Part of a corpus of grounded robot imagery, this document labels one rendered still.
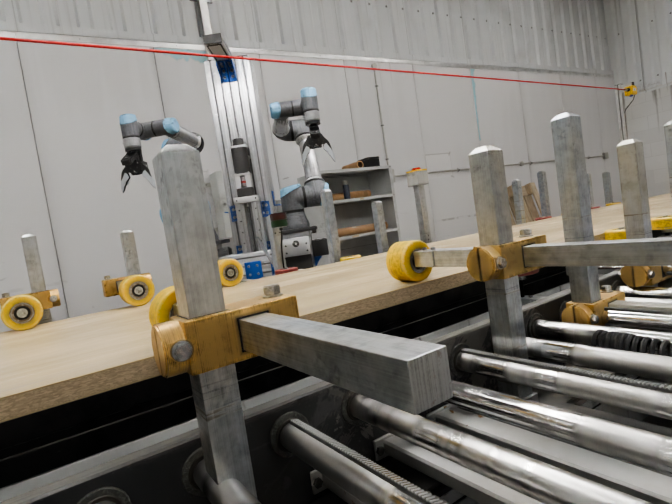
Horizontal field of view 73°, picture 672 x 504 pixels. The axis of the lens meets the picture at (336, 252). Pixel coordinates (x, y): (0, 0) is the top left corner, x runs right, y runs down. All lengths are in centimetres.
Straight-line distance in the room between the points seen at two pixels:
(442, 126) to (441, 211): 108
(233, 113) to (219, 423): 236
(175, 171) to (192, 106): 414
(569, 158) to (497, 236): 25
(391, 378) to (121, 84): 433
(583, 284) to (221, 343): 66
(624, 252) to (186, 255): 51
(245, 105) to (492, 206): 215
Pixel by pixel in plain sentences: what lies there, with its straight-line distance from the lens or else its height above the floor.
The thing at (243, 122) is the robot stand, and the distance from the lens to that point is 269.
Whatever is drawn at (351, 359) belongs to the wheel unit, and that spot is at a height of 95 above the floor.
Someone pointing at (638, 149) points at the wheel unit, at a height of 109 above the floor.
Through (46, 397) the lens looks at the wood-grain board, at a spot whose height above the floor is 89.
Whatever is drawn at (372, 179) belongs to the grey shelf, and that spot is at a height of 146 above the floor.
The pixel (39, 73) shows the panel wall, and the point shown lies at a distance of 449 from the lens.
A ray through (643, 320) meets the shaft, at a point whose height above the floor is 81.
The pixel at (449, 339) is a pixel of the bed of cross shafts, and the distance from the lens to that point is 72.
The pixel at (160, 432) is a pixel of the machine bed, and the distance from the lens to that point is 69.
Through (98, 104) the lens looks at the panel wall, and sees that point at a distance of 443.
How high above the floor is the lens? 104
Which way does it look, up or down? 4 degrees down
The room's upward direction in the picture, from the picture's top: 9 degrees counter-clockwise
